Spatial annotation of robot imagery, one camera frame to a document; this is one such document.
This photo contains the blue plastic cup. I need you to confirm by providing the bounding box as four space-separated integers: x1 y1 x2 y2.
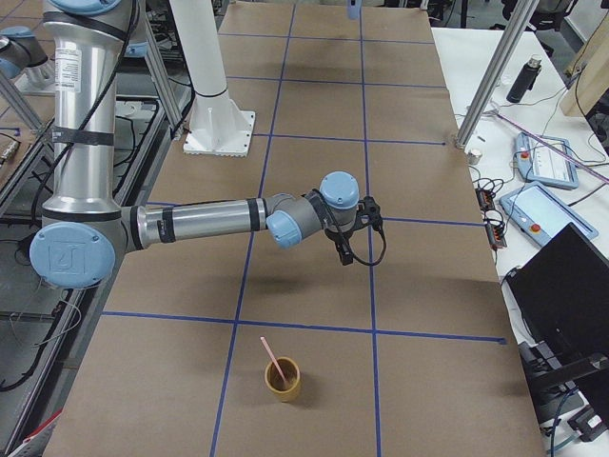
346 0 362 20

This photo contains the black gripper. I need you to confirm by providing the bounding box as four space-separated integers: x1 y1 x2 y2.
324 216 369 266

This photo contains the far blue teach pendant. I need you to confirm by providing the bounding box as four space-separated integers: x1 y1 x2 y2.
515 132 579 189

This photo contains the pink chopstick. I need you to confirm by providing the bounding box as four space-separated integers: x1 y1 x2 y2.
260 336 288 386

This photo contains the black laptop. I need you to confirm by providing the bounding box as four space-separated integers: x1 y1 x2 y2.
507 223 608 422

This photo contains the black camera cable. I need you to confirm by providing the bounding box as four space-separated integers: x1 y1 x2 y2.
354 218 387 267

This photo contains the black water bottle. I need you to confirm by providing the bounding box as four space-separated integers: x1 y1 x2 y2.
506 54 541 104

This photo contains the aluminium frame post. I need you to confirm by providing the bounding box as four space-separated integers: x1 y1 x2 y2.
455 0 539 149

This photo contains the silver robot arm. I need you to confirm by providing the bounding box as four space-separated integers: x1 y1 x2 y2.
1 26 54 88
29 1 382 288

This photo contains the brown wooden cup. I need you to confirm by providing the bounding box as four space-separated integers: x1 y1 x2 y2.
265 356 302 403

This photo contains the blue teach pendant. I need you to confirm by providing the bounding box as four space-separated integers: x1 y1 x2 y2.
500 182 599 247
515 132 579 189

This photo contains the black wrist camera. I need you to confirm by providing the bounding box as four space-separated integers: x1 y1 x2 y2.
357 195 383 229

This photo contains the small metal cylinder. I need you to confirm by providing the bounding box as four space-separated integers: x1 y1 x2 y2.
466 149 482 166

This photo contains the near blue teach pendant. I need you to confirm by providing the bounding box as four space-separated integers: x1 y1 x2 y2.
500 182 599 247

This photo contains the white camera pillar base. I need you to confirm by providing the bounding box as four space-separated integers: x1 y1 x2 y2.
169 0 256 157

